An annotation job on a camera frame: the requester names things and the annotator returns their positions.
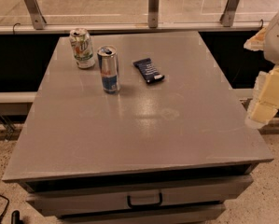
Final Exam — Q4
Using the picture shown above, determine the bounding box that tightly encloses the green white soda can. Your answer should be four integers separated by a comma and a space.
69, 28, 95, 69

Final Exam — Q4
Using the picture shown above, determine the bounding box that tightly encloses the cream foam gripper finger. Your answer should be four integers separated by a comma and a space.
245, 65, 279, 129
244, 27, 266, 51

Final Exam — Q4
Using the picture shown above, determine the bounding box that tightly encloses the right metal railing bracket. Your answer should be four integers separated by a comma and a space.
220, 0, 240, 27

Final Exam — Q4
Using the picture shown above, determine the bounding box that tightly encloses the grey drawer cabinet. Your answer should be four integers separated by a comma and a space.
3, 32, 272, 224

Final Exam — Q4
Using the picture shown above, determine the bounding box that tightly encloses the black cylindrical floor object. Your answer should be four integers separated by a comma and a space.
11, 210, 21, 224

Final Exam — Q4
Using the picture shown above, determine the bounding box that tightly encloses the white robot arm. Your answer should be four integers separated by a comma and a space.
244, 11, 279, 129

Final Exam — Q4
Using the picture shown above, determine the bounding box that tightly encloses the upper grey drawer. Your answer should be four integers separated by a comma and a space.
27, 175, 253, 217

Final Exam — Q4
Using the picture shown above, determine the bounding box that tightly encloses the dark blue snack bar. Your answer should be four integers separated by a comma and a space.
133, 58, 165, 84

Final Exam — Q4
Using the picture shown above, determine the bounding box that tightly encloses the metal railing bracket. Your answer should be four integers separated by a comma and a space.
220, 0, 240, 27
147, 0, 160, 28
24, 0, 47, 30

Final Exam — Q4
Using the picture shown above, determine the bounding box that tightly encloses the blue silver redbull can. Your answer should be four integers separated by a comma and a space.
97, 45, 120, 94

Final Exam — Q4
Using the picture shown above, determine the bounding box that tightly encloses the middle metal railing bracket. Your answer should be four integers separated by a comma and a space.
147, 0, 160, 28

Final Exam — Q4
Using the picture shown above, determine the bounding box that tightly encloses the lower grey drawer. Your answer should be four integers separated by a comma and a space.
62, 203, 225, 224

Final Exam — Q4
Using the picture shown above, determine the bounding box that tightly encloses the black floor cable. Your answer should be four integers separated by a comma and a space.
0, 191, 10, 224

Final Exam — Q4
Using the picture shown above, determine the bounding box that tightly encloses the grey drawer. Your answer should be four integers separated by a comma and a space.
27, 175, 253, 217
62, 203, 225, 224

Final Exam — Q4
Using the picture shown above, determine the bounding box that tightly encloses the black drawer handle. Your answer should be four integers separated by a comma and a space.
127, 192, 163, 209

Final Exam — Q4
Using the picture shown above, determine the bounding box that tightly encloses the left metal railing bracket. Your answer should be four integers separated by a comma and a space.
24, 0, 47, 30

